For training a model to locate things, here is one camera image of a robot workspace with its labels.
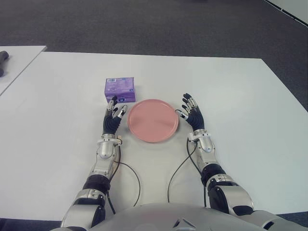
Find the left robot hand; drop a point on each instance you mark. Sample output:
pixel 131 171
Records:
pixel 110 124

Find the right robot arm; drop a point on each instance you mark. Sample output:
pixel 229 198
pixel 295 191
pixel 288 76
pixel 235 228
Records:
pixel 231 190

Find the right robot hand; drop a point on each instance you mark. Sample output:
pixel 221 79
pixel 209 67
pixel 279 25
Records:
pixel 196 119

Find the pink round plate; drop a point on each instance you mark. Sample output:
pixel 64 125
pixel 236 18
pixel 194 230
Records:
pixel 151 120

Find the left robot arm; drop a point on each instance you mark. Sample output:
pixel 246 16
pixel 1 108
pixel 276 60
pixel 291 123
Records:
pixel 104 150

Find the black object on side table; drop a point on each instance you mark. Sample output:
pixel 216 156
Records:
pixel 3 56

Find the white side table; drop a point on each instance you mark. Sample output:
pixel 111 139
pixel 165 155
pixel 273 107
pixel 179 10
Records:
pixel 21 57

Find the purple tissue paper pack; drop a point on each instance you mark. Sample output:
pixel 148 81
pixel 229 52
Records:
pixel 120 86

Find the grey robot torso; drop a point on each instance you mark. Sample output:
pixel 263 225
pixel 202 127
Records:
pixel 156 216

